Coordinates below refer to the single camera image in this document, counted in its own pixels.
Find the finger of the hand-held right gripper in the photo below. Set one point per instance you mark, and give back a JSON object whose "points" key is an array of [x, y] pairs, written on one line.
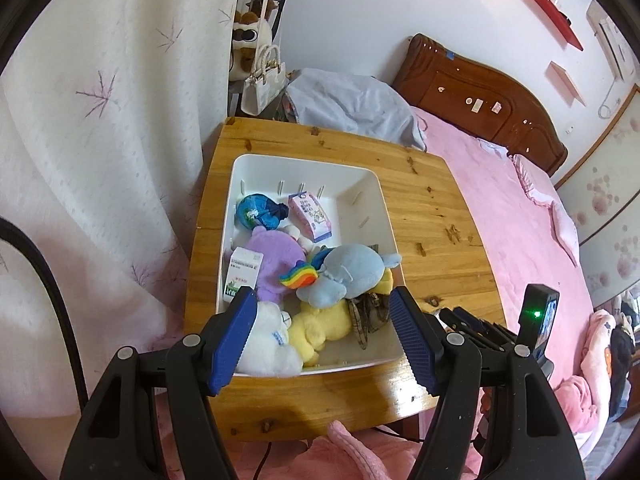
{"points": [[492, 332], [462, 321]]}

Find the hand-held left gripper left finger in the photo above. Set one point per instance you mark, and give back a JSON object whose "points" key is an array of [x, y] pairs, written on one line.
{"points": [[235, 340]]}

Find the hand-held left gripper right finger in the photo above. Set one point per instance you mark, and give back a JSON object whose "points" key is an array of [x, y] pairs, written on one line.
{"points": [[415, 345]]}

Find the white fluffy plush toy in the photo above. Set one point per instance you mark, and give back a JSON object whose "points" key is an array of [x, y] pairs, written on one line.
{"points": [[270, 355]]}

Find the grey plaid cap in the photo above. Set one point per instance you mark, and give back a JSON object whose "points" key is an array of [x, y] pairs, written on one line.
{"points": [[367, 315]]}

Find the white medicine box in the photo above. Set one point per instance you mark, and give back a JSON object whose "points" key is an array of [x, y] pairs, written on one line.
{"points": [[242, 270]]}

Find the light blue plush toy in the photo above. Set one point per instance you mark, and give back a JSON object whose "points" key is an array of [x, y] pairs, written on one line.
{"points": [[350, 265]]}

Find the white plastic storage bin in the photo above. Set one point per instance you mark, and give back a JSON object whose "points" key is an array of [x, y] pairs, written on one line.
{"points": [[320, 175]]}

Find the yellow plush toy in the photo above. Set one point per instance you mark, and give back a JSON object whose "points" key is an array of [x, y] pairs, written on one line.
{"points": [[320, 327]]}

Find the pink fleece garment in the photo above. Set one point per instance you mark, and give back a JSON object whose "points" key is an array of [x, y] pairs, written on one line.
{"points": [[580, 400]]}

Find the purple plush toy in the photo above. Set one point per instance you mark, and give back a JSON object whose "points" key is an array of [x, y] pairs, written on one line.
{"points": [[275, 260]]}

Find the pink pillow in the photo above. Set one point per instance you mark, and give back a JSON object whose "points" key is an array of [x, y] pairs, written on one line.
{"points": [[560, 220]]}

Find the pink bed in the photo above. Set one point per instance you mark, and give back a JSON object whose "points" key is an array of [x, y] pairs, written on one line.
{"points": [[500, 220]]}

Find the person's pink fleece clothing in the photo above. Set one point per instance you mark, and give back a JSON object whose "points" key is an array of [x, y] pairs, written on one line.
{"points": [[350, 455]]}

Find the pink tissue pack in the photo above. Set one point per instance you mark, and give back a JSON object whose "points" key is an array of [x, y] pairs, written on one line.
{"points": [[310, 215]]}

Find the floral sliding wardrobe door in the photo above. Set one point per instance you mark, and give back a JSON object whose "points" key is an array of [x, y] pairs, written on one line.
{"points": [[610, 185]]}

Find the white curtain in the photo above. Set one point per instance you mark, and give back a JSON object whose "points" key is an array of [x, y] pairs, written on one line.
{"points": [[100, 160]]}

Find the brown wooden headboard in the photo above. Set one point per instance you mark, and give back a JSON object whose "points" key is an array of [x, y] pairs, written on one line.
{"points": [[465, 90]]}

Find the grey-blue cloth bundle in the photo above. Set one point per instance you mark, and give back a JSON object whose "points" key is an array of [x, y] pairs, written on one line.
{"points": [[350, 105]]}

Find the white handbag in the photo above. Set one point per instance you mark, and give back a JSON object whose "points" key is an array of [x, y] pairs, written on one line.
{"points": [[262, 92]]}

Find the white air conditioner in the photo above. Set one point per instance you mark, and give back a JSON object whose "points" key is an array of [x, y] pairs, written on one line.
{"points": [[612, 40]]}

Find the brown plush toy with sunglasses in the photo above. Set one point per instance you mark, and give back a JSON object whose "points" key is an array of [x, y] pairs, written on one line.
{"points": [[250, 35]]}

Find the pink wall shelf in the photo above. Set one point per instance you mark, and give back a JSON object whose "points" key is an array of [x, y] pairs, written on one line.
{"points": [[567, 82]]}

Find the red wall shelf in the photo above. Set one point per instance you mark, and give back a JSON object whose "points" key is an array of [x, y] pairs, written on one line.
{"points": [[555, 17]]}

